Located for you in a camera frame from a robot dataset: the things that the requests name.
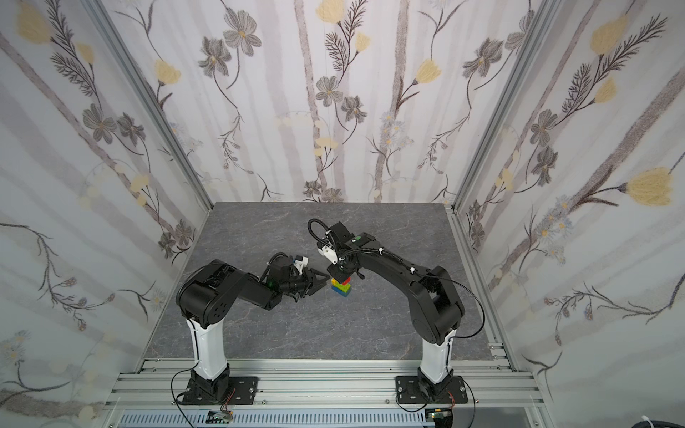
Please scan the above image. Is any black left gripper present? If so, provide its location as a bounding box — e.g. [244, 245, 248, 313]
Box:
[279, 268, 330, 297]

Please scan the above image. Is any blue lego brick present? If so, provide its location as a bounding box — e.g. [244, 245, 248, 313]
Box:
[332, 288, 351, 297]

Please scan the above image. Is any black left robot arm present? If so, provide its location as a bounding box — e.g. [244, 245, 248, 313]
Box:
[176, 251, 331, 404]

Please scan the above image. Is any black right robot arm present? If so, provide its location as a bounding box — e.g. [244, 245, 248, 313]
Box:
[307, 219, 476, 397]

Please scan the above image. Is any left circuit board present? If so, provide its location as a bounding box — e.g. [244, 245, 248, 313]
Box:
[205, 410, 234, 424]

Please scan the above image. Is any circuit board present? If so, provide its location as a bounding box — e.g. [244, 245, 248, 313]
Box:
[205, 410, 234, 424]
[426, 408, 453, 428]

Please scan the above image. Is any right circuit board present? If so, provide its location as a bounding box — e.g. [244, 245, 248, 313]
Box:
[426, 408, 453, 428]

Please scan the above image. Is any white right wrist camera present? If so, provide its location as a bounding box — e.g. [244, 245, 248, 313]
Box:
[317, 243, 339, 265]

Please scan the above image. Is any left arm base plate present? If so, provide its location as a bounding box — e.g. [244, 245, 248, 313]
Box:
[180, 376, 259, 406]

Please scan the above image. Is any white perforated cable duct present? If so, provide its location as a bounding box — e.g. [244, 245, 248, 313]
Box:
[116, 409, 430, 427]

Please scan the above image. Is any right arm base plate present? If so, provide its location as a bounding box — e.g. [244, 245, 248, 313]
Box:
[394, 376, 469, 405]

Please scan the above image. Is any aluminium frame rail front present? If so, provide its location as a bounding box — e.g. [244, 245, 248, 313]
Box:
[98, 344, 552, 427]

